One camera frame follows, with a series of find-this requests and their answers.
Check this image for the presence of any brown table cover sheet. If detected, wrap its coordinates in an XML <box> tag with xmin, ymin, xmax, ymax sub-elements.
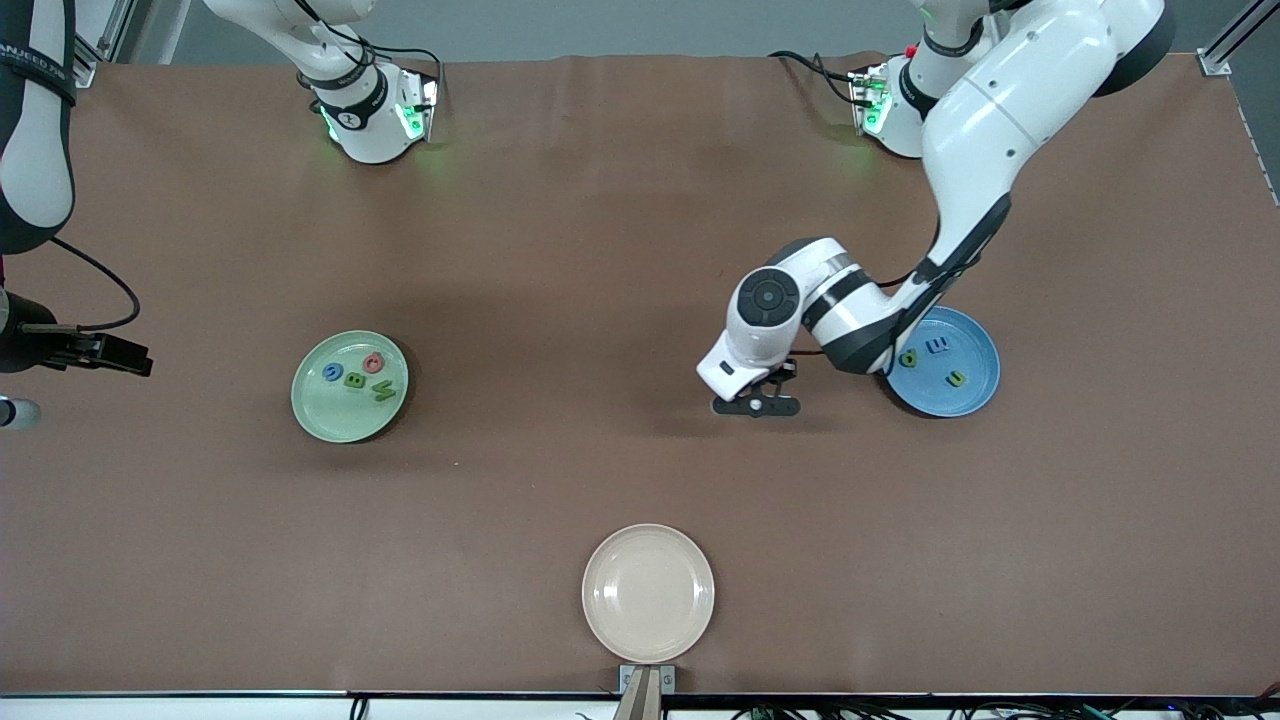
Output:
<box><xmin>0</xmin><ymin>52</ymin><xmax>1280</xmax><ymax>698</ymax></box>

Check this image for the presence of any blue plate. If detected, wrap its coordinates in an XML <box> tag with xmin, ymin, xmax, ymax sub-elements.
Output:
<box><xmin>884</xmin><ymin>306</ymin><xmax>1002</xmax><ymax>419</ymax></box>

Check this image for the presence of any light green plate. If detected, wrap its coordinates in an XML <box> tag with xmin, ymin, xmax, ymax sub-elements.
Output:
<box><xmin>290</xmin><ymin>330</ymin><xmax>410</xmax><ymax>444</ymax></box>

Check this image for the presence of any beige plate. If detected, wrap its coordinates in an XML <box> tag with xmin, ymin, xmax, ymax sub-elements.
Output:
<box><xmin>581</xmin><ymin>523</ymin><xmax>716</xmax><ymax>664</ymax></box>

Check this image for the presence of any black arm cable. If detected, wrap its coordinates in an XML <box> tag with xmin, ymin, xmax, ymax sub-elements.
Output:
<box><xmin>48</xmin><ymin>236</ymin><xmax>141</xmax><ymax>333</ymax></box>
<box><xmin>795</xmin><ymin>190</ymin><xmax>1013</xmax><ymax>357</ymax></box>

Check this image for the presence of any black base cable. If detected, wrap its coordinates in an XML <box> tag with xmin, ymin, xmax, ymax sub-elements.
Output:
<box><xmin>300</xmin><ymin>0</ymin><xmax>447</xmax><ymax>101</ymax></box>
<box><xmin>768</xmin><ymin>48</ymin><xmax>873</xmax><ymax>107</ymax></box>

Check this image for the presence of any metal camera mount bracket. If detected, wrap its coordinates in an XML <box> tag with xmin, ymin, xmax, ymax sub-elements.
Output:
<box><xmin>613</xmin><ymin>664</ymin><xmax>677</xmax><ymax>720</ymax></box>

